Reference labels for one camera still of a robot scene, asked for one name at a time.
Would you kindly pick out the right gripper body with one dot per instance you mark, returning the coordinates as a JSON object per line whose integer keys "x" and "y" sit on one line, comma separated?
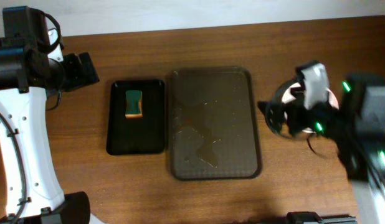
{"x": 292, "y": 116}

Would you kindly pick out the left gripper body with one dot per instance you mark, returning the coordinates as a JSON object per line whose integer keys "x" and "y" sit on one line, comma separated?
{"x": 76, "y": 70}

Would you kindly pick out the white plate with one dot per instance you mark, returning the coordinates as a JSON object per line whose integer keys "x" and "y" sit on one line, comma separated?
{"x": 288, "y": 97}

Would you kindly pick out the green and yellow sponge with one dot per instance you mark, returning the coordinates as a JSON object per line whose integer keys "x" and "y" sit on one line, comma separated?
{"x": 133, "y": 104}

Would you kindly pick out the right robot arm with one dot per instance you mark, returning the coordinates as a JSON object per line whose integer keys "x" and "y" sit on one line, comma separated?
{"x": 357, "y": 127}

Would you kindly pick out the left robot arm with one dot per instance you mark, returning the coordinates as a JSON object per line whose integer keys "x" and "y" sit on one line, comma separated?
{"x": 32, "y": 69}

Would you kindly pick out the brown plastic serving tray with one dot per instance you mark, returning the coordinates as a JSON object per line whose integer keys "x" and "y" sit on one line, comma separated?
{"x": 212, "y": 124}

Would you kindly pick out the black rectangular tray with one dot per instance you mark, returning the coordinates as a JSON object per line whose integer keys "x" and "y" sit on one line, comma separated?
{"x": 140, "y": 135}

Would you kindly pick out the black base bracket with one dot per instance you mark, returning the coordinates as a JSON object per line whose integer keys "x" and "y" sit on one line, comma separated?
{"x": 314, "y": 218}

